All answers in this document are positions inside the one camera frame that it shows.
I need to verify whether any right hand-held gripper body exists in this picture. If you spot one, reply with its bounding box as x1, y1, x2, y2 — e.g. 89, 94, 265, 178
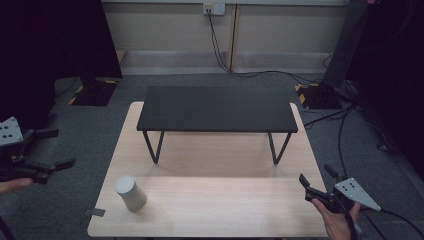
318, 177, 382, 215

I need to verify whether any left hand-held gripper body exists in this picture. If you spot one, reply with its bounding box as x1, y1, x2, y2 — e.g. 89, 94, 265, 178
0, 116, 51, 185

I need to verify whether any grey cylindrical cup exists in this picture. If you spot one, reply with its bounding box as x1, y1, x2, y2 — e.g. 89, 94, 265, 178
114, 175, 148, 213

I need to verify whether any person's right hand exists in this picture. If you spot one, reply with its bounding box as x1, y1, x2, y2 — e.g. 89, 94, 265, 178
311, 197, 363, 240

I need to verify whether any person's left hand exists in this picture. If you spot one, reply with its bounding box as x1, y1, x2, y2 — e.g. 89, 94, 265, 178
0, 177, 35, 196

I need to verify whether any black floor plug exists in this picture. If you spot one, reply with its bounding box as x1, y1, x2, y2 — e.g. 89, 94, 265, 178
376, 142, 397, 155

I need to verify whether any black tape strip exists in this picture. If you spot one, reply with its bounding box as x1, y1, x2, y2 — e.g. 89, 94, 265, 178
82, 207, 107, 218

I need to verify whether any black stand base, striped tape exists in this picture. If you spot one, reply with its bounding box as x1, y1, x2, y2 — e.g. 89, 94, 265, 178
67, 73, 120, 108

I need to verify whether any black curtain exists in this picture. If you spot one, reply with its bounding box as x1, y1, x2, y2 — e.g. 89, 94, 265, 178
345, 0, 424, 183
0, 0, 124, 133

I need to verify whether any grey stand with black base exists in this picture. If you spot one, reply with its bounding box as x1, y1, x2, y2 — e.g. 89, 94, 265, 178
294, 0, 369, 110

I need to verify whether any black metal-legged shelf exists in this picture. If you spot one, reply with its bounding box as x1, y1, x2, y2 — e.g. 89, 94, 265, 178
136, 85, 299, 166

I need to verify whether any black floor cable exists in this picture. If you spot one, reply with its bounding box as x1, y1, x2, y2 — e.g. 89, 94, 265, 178
303, 103, 356, 178

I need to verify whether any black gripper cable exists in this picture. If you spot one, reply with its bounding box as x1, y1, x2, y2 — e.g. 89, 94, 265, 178
361, 207, 424, 239

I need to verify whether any black socket cable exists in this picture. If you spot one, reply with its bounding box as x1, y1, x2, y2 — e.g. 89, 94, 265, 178
206, 8, 324, 85

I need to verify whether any white wall socket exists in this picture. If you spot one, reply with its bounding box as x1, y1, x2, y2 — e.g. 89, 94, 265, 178
202, 2, 226, 17

